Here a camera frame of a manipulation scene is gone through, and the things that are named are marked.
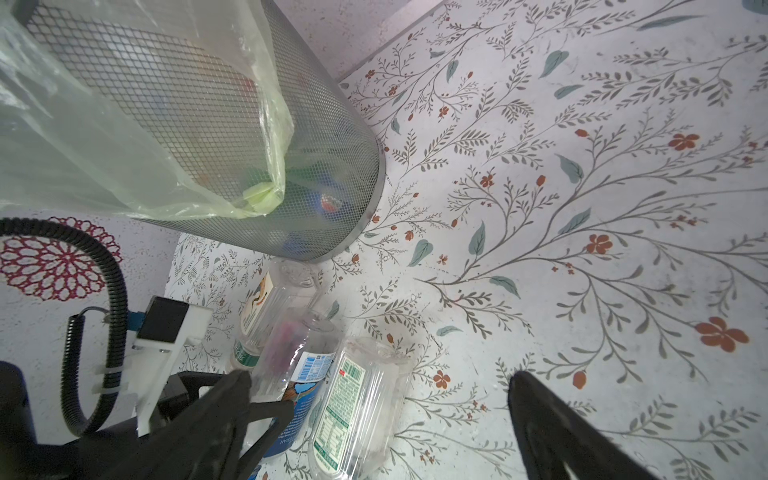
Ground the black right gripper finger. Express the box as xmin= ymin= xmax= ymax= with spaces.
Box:
xmin=507 ymin=371 xmax=654 ymax=479

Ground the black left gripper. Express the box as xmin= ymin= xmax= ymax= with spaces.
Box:
xmin=1 ymin=362 xmax=251 ymax=479

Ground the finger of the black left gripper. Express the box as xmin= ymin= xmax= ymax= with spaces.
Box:
xmin=235 ymin=400 xmax=294 ymax=479

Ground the grey mesh waste bin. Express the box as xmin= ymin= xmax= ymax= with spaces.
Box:
xmin=1 ymin=1 xmax=385 ymax=261

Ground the green plastic bin liner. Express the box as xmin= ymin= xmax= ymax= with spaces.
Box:
xmin=1 ymin=1 xmax=294 ymax=221

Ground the crushed clear bottle blue cap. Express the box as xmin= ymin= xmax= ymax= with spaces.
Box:
xmin=251 ymin=310 xmax=343 ymax=458

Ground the clear bottle green label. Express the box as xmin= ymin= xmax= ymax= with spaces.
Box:
xmin=307 ymin=336 xmax=413 ymax=479

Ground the small bottle green cap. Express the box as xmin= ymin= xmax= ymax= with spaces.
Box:
xmin=226 ymin=258 xmax=319 ymax=372

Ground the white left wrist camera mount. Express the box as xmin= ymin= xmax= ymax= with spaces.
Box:
xmin=122 ymin=296 xmax=213 ymax=436

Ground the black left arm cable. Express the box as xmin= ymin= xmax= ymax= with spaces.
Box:
xmin=0 ymin=217 xmax=131 ymax=438

